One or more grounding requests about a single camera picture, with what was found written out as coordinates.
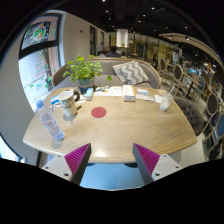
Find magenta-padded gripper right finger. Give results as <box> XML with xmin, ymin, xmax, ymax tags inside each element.
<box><xmin>131</xmin><ymin>142</ymin><xmax>183</xmax><ymax>186</ymax></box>

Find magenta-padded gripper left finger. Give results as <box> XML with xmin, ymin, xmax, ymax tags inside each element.
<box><xmin>41</xmin><ymin>142</ymin><xmax>92</xmax><ymax>186</ymax></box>

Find clear blue-capped water bottle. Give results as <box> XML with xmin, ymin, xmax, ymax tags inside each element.
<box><xmin>35</xmin><ymin>98</ymin><xmax>66</xmax><ymax>141</ymax></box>

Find flat round red coaster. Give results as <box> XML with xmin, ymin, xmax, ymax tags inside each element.
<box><xmin>90</xmin><ymin>106</ymin><xmax>108</xmax><ymax>119</ymax></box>

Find clear plastic cup with straw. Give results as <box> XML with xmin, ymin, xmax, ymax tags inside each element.
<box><xmin>159</xmin><ymin>85</ymin><xmax>176</xmax><ymax>112</ymax></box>

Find white napkin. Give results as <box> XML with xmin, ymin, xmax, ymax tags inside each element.
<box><xmin>153</xmin><ymin>94</ymin><xmax>164</xmax><ymax>104</ymax></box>

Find white paper slips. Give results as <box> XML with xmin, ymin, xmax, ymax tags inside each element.
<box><xmin>135</xmin><ymin>93</ymin><xmax>156</xmax><ymax>103</ymax></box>

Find grey tufted armchair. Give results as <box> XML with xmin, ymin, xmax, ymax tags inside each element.
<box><xmin>173</xmin><ymin>95</ymin><xmax>206</xmax><ymax>137</ymax></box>

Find blue white striped packet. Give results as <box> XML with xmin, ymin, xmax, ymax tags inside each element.
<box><xmin>49</xmin><ymin>94</ymin><xmax>62</xmax><ymax>106</ymax></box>

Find small blue white carton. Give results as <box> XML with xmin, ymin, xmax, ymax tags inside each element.
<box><xmin>83</xmin><ymin>87</ymin><xmax>95</xmax><ymax>101</ymax></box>

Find small white blue box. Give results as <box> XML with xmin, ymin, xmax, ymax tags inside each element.
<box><xmin>136</xmin><ymin>88</ymin><xmax>150</xmax><ymax>97</ymax></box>

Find white and orange box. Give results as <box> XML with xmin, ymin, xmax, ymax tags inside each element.
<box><xmin>122</xmin><ymin>84</ymin><xmax>136</xmax><ymax>103</ymax></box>

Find white printed leaflet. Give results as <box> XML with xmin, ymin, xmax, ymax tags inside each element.
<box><xmin>94</xmin><ymin>85</ymin><xmax>124</xmax><ymax>98</ymax></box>

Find group of dining chairs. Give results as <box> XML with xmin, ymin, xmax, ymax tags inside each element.
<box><xmin>156</xmin><ymin>56</ymin><xmax>224</xmax><ymax>158</ymax></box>

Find grey white chevron cushion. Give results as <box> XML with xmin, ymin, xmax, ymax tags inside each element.
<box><xmin>111</xmin><ymin>60</ymin><xmax>151</xmax><ymax>86</ymax></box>

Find green potted plant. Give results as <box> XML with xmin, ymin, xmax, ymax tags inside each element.
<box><xmin>63</xmin><ymin>54</ymin><xmax>113</xmax><ymax>94</ymax></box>

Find grey curved sofa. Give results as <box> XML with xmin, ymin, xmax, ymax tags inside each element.
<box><xmin>50</xmin><ymin>56</ymin><xmax>163</xmax><ymax>90</ymax></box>

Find person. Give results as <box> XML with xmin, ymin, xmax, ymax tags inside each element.
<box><xmin>105</xmin><ymin>44</ymin><xmax>122</xmax><ymax>58</ymax></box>

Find black-framed food poster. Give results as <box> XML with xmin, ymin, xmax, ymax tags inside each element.
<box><xmin>19</xmin><ymin>14</ymin><xmax>63</xmax><ymax>51</ymax></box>

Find group of ceiling lights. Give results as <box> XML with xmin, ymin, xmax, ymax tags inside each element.
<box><xmin>99</xmin><ymin>0</ymin><xmax>221</xmax><ymax>54</ymax></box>

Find white mug with black handle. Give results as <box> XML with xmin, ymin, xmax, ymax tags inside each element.
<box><xmin>57</xmin><ymin>89</ymin><xmax>82</xmax><ymax>118</ymax></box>

